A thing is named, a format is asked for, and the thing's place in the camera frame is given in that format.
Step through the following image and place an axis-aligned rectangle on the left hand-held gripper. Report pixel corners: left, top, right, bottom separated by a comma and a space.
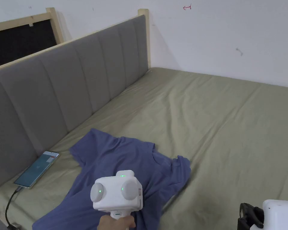
90, 170, 143, 220

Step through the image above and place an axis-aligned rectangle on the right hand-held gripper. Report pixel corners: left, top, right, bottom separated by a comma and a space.
237, 199, 288, 230

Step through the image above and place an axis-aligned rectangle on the blue shirt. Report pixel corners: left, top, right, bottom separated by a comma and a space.
32, 128, 192, 230

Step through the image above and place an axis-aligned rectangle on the person's left hand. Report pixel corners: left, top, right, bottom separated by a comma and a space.
96, 214, 136, 230

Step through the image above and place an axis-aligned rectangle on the smartphone with lit screen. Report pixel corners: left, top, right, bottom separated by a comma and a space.
13, 151, 60, 190

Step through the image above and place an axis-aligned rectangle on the bed with pale green sheet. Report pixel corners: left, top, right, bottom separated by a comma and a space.
0, 67, 288, 230

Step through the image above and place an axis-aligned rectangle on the grey padded headboard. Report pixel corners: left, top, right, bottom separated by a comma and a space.
0, 9, 150, 190

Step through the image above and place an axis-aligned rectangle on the black charging cable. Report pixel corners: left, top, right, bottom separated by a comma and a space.
5, 186, 23, 229

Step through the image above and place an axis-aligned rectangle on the wooden frame with black panel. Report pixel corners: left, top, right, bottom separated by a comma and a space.
0, 7, 63, 70

